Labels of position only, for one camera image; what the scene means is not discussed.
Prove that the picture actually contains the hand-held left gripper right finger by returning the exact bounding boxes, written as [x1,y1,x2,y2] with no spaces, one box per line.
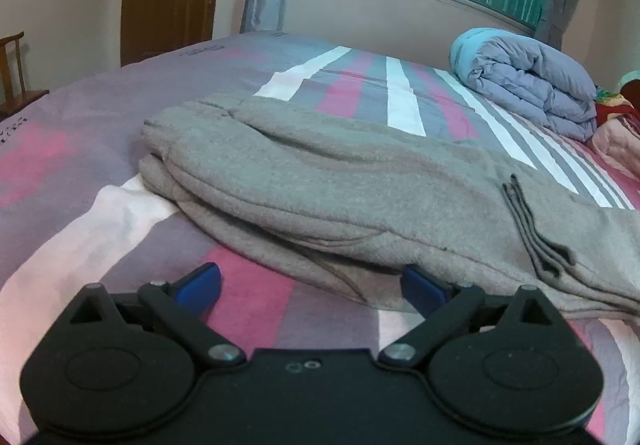
[378,265,566,372]

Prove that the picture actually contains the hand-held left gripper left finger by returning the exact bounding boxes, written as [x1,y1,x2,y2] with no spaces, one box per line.
[67,262,247,370]

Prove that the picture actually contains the grey fleece pants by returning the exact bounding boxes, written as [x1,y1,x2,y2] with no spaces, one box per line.
[138,94,640,322]

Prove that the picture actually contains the bed with striped sheet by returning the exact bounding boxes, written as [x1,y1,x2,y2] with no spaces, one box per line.
[0,31,640,445]

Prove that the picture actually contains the folded blue duvet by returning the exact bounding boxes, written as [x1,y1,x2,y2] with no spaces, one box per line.
[448,27,599,142]

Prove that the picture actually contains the folded pink quilt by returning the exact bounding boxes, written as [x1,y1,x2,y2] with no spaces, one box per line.
[587,118,640,178]

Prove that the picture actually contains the wooden chair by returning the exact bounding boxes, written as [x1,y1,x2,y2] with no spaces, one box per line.
[0,31,51,122]

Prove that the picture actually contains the folded colourful blankets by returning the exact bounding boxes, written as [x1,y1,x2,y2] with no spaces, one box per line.
[594,70,640,126]

